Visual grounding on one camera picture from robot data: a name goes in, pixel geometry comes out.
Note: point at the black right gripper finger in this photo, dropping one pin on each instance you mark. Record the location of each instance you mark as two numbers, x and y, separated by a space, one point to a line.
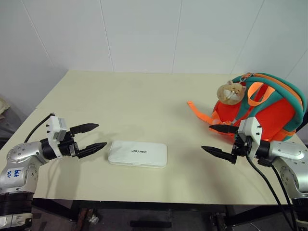
221 153
223 128

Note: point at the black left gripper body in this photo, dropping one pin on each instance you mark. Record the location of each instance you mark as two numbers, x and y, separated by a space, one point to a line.
67 146

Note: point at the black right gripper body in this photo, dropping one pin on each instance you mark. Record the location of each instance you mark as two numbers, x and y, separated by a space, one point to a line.
241 145

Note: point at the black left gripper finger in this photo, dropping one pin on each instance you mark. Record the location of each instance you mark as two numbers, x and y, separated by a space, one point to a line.
85 127
92 148

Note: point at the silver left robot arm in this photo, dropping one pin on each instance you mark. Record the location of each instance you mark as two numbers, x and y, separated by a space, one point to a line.
22 154

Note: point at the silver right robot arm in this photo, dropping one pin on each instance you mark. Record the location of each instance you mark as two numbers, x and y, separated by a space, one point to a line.
288 154

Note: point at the white rectangular box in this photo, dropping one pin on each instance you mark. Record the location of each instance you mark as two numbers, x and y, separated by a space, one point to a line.
137 154

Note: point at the orange and green backpack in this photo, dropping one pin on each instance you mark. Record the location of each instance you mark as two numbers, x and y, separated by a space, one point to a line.
274 108

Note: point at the beige cloth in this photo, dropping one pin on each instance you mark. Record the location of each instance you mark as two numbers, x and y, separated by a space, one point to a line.
3 104

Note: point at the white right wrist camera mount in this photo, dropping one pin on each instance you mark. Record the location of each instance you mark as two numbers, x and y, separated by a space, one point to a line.
251 127

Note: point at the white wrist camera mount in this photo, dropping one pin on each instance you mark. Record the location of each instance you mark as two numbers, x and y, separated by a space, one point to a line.
55 126
251 127

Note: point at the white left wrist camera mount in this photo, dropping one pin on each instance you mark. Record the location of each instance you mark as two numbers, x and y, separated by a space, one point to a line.
55 126

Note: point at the black metal table frame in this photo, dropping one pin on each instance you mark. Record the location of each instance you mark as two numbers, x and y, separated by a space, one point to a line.
149 208

